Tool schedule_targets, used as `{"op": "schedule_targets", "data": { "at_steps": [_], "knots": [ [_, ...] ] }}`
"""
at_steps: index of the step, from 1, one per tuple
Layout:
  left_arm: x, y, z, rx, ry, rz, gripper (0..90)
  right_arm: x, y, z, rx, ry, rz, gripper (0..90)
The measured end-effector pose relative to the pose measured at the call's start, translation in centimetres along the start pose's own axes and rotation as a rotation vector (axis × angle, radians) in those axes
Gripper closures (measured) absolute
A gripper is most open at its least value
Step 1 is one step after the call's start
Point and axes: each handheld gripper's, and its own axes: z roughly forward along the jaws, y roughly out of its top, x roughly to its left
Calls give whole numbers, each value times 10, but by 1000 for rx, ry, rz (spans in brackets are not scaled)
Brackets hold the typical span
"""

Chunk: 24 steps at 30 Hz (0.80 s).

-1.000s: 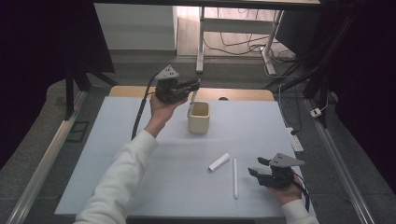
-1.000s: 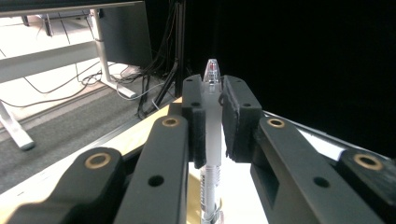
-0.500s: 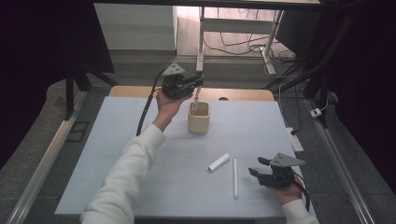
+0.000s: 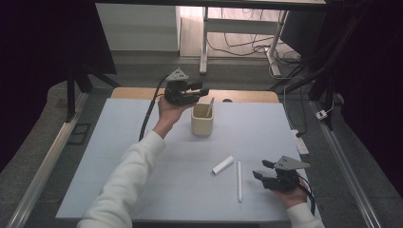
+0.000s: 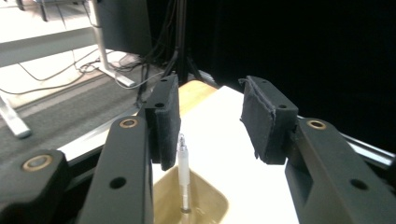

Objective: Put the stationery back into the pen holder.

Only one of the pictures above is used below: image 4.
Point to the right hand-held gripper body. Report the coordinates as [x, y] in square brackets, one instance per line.
[283, 180]

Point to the person's left hand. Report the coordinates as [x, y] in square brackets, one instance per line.
[169, 115]

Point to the white power strip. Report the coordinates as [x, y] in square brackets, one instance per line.
[300, 144]

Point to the white desk frame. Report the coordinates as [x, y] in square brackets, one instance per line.
[239, 26]

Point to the dark curtain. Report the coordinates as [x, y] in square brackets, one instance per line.
[377, 79]
[34, 47]

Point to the beige pen holder cup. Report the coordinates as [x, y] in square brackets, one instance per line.
[202, 126]

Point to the black monitor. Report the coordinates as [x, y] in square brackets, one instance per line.
[304, 31]

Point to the black metal stand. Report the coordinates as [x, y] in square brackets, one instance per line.
[70, 95]
[323, 79]

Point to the white cabinet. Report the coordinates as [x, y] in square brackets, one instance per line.
[136, 28]

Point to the pale blue table mat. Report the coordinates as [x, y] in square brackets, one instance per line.
[247, 133]

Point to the white cylindrical tube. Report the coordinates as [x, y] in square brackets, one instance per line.
[223, 164]

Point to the wooden table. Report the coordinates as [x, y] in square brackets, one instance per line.
[247, 95]

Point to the small white adapter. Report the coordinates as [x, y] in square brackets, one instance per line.
[321, 114]

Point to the slim white pen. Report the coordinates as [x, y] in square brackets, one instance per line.
[239, 182]

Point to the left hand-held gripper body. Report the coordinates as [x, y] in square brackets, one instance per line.
[179, 93]

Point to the person's right hand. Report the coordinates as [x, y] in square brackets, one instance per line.
[293, 198]

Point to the metal floor rail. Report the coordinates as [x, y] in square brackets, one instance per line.
[44, 171]
[345, 164]

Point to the translucent white pen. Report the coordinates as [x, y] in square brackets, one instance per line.
[210, 107]

